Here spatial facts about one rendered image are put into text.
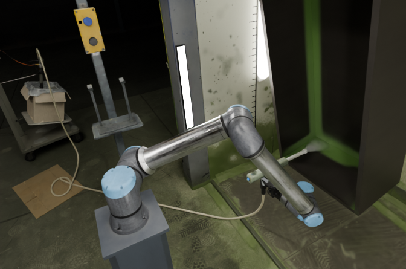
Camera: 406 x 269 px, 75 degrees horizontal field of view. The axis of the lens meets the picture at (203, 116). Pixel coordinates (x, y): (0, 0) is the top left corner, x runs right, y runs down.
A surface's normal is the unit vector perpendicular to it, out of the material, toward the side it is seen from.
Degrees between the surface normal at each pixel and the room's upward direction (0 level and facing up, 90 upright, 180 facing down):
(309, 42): 90
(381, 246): 0
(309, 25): 90
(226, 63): 90
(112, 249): 0
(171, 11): 90
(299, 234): 0
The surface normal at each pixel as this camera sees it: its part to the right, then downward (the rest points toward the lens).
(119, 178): -0.08, -0.83
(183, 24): 0.44, 0.39
